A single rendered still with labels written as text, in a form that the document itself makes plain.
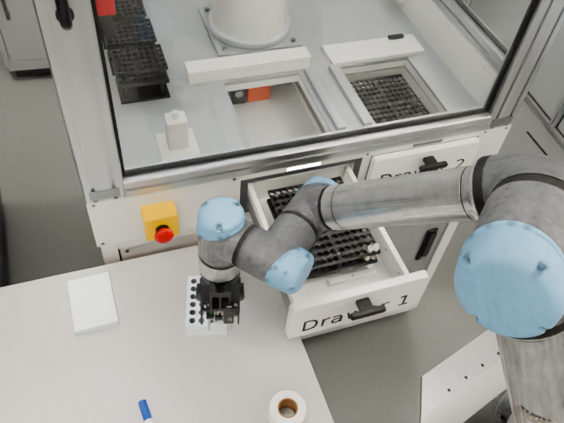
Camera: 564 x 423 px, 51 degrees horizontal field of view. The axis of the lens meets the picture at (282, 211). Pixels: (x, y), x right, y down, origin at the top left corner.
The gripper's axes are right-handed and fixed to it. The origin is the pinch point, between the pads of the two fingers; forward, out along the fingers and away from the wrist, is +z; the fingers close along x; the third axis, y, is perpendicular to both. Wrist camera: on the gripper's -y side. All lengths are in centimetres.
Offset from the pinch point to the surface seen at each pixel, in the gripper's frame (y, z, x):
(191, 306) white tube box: -3.9, 3.5, -6.0
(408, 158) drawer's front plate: -35, -10, 44
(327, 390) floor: -18, 81, 36
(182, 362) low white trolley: 7.9, 5.3, -7.5
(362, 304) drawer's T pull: 3.9, -9.7, 27.2
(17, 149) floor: -129, 81, -88
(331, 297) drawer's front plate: 3.3, -11.4, 20.9
